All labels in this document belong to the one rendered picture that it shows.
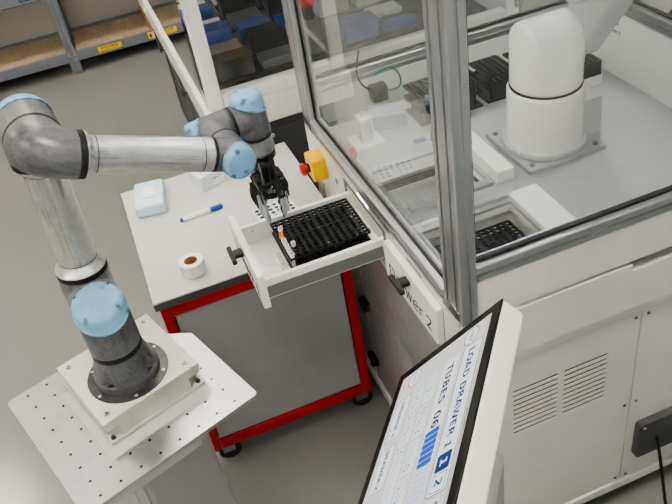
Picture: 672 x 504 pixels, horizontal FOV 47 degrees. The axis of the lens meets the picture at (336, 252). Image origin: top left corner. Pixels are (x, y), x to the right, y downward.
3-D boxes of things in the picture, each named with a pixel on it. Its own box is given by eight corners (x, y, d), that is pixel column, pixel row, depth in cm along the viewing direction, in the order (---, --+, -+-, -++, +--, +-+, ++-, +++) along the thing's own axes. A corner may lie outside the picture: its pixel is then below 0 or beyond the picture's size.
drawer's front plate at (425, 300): (438, 345, 177) (435, 310, 170) (386, 273, 199) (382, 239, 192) (445, 343, 177) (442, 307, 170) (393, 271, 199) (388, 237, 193)
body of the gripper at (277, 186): (262, 207, 189) (250, 166, 181) (252, 190, 195) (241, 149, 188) (291, 197, 190) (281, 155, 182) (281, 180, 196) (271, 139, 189)
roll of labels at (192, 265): (177, 272, 221) (173, 262, 219) (196, 260, 225) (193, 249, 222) (191, 282, 217) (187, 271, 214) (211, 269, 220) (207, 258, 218)
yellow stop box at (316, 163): (313, 183, 232) (309, 163, 228) (305, 172, 238) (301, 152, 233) (329, 178, 233) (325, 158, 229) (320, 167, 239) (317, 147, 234)
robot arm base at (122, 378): (105, 407, 175) (91, 377, 169) (89, 366, 186) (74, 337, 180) (168, 377, 179) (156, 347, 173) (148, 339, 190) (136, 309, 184)
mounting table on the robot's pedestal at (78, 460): (102, 546, 169) (84, 516, 162) (24, 432, 198) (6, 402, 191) (267, 425, 189) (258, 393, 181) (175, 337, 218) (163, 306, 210)
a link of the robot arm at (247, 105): (219, 94, 178) (253, 81, 180) (231, 136, 184) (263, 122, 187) (233, 106, 172) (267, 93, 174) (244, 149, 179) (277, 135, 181)
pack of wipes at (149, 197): (167, 212, 246) (163, 201, 243) (137, 220, 245) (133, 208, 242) (165, 188, 258) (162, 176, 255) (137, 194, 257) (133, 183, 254)
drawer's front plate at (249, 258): (265, 310, 195) (256, 277, 188) (235, 247, 217) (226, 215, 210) (272, 308, 195) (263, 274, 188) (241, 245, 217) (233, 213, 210)
